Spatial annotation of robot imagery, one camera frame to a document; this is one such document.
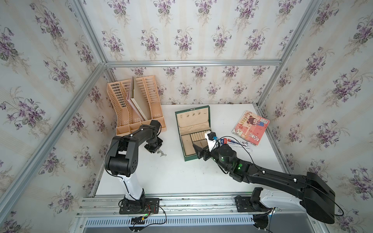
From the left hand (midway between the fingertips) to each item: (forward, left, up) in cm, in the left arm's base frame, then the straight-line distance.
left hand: (160, 149), depth 94 cm
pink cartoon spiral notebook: (+17, -65, +2) cm, 67 cm away
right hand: (-6, -25, +21) cm, 33 cm away
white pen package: (+2, -54, +2) cm, 54 cm away
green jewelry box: (+13, -21, +11) cm, 27 cm away
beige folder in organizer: (+18, +14, +30) cm, 38 cm away
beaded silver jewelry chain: (-2, +1, 0) cm, 2 cm away
